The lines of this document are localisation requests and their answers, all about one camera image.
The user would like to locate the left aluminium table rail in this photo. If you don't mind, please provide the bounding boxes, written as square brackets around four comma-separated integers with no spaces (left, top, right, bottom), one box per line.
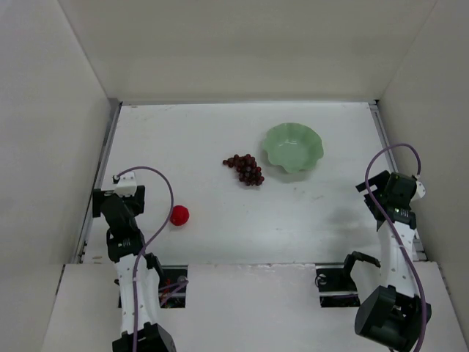
[70,98,122,264]

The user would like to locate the red fake strawberry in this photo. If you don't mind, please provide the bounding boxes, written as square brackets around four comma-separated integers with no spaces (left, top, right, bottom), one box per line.
[169,205,190,227]

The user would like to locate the aluminium table rail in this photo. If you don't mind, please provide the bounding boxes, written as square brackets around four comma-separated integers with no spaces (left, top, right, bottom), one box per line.
[70,98,122,264]
[368,100,428,262]

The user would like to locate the dark red fake grapes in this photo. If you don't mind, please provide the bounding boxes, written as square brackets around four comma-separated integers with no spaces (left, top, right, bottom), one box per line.
[222,154,265,187]

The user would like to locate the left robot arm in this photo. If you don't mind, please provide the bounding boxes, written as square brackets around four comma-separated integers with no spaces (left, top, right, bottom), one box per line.
[92,186,176,351]

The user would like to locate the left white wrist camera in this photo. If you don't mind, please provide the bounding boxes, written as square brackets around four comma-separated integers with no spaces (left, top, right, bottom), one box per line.
[113,172,138,198]

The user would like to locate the right aluminium table rail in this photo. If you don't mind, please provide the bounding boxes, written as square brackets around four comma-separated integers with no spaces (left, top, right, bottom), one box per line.
[368,100,428,262]

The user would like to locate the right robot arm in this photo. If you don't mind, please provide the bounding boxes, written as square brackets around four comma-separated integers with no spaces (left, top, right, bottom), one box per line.
[346,171,432,351]

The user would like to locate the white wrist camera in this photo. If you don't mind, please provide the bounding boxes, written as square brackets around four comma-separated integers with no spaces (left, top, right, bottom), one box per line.
[113,172,138,198]
[412,175,426,202]

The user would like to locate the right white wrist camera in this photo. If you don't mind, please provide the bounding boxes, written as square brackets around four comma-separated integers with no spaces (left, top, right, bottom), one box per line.
[412,175,426,202]

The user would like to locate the green scalloped fruit bowl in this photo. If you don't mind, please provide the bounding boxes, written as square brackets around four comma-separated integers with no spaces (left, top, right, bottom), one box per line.
[262,122,324,173]

